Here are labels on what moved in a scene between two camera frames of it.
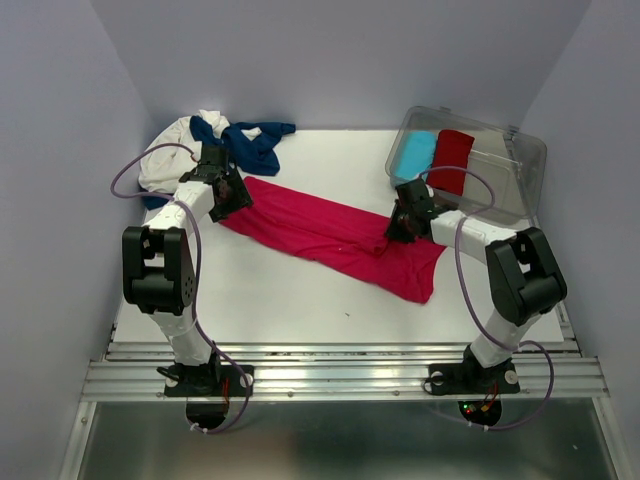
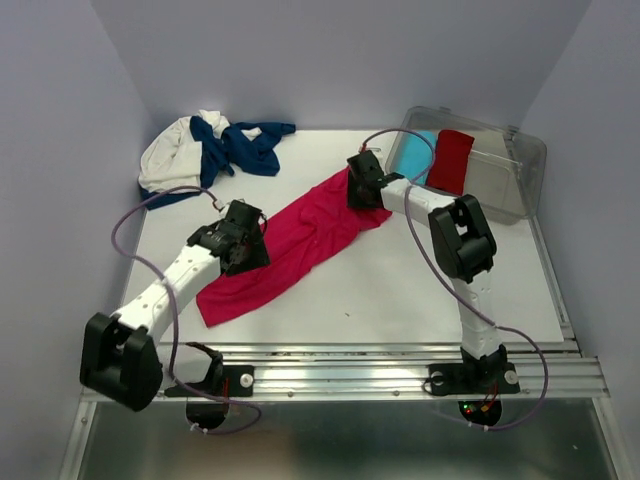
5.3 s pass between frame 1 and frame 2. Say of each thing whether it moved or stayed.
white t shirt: stayed
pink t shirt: moved
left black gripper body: moved
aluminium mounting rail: stayed
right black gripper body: moved
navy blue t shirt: stayed
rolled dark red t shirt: stayed
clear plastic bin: stayed
